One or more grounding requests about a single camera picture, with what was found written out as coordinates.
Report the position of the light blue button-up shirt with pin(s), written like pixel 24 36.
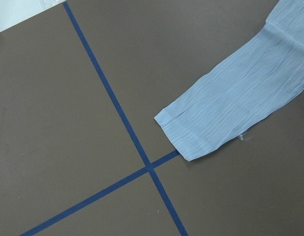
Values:
pixel 259 78

